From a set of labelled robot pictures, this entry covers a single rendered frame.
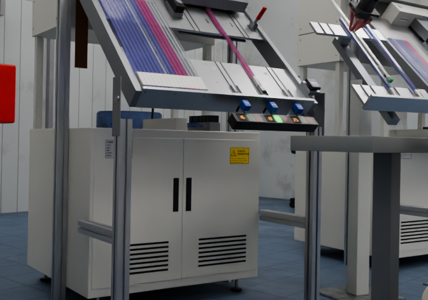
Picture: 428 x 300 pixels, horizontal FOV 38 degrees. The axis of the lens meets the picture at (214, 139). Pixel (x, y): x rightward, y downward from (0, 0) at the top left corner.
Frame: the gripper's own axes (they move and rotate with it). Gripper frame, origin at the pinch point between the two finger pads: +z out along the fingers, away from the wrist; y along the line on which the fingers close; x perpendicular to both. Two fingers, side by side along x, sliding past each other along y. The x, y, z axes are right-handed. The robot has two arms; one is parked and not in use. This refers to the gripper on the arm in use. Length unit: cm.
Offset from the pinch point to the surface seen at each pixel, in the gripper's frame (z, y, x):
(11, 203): 300, 65, -166
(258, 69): 18.3, 33.4, 5.5
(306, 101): 17.0, 22.0, 22.5
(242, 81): 17.3, 43.4, 14.1
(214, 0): 14, 41, -30
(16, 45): 212, 67, -255
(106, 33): 14, 89, 0
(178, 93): 14, 72, 28
